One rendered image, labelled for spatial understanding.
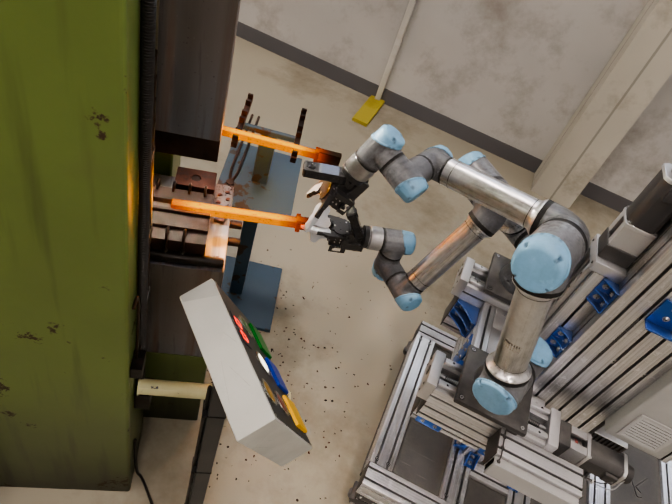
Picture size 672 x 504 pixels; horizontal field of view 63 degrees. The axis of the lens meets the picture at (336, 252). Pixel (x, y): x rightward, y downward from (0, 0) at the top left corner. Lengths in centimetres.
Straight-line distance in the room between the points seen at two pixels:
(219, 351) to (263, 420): 17
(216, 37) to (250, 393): 67
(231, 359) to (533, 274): 65
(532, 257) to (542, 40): 302
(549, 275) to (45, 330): 111
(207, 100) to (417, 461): 157
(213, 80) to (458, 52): 319
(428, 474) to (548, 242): 126
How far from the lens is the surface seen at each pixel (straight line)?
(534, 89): 424
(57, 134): 98
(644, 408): 187
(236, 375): 107
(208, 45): 114
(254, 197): 211
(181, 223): 158
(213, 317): 113
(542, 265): 122
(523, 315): 133
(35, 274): 124
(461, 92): 432
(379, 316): 282
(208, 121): 122
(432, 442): 230
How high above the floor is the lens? 210
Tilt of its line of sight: 44 degrees down
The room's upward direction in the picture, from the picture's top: 21 degrees clockwise
